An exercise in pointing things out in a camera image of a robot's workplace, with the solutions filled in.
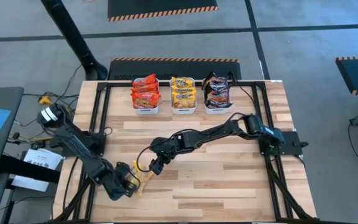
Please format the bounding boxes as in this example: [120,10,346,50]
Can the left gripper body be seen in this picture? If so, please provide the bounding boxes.
[104,164,127,202]

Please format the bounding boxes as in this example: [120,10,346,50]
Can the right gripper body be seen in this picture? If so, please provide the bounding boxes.
[150,136,186,159]

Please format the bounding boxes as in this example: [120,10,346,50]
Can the white plastic bin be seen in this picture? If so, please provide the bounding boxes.
[169,77,198,115]
[132,77,160,115]
[202,79,232,115]

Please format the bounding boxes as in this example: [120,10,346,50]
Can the white printed paper sheet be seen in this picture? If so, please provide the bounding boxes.
[22,148,64,171]

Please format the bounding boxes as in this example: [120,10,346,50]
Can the white plain paper sheet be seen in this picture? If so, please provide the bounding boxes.
[11,174,50,192]

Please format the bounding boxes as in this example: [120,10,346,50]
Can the black desk foot bar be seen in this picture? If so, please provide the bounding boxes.
[0,154,62,184]

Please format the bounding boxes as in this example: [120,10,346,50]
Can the grey desk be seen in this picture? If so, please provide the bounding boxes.
[0,86,25,178]

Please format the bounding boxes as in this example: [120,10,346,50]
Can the black ribbed stand pole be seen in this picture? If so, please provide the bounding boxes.
[40,0,109,81]

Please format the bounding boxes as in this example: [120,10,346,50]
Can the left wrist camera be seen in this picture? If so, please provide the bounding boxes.
[115,161,132,177]

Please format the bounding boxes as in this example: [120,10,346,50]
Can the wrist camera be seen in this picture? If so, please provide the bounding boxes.
[115,161,132,177]
[149,158,165,175]

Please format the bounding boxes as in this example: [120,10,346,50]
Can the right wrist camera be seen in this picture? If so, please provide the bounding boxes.
[149,158,165,175]

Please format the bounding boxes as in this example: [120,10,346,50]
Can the black aluminium table frame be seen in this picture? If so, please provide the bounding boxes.
[53,80,319,224]

